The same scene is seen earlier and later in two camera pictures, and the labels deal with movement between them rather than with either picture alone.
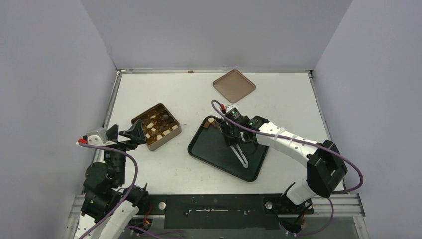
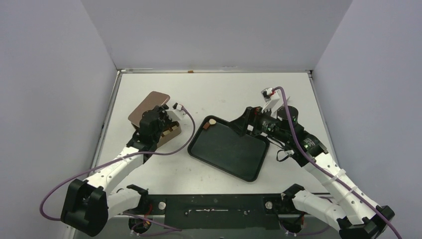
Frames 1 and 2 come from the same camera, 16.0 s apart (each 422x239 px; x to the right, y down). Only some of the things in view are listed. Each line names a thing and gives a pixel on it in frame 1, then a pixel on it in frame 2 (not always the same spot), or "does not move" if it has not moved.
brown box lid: x=234 y=85 → x=154 y=99
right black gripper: x=231 y=135 → x=250 y=119
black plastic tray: x=209 y=144 does not move
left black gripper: x=135 y=134 → x=162 y=113
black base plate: x=224 y=211 does not move
